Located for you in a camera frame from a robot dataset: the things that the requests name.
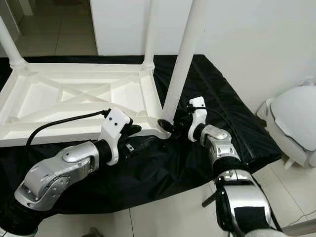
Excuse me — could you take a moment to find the white plastic table leg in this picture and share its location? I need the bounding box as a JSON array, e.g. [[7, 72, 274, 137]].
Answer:
[[142, 0, 158, 70], [160, 0, 208, 124], [0, 20, 28, 70]]

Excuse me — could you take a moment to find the white plastic table top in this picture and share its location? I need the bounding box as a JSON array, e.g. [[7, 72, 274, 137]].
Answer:
[[0, 63, 171, 147]]

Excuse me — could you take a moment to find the black tablecloth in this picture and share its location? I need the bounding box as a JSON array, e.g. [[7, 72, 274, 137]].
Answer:
[[0, 54, 280, 216]]

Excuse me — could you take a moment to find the black metal table leg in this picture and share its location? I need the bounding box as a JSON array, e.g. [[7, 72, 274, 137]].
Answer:
[[201, 190, 219, 208]]

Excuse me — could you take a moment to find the grey metal pole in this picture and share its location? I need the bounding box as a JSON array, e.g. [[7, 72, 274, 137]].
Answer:
[[278, 219, 316, 237]]

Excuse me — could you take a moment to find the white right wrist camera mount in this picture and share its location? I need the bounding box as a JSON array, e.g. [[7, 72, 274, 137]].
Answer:
[[187, 96, 208, 143]]

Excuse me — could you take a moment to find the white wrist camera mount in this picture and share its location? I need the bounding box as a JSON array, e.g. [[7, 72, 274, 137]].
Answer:
[[187, 96, 208, 143], [101, 108, 132, 166]]

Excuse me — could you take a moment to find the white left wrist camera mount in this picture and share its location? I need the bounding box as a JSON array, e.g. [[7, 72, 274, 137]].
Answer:
[[101, 108, 132, 166]]

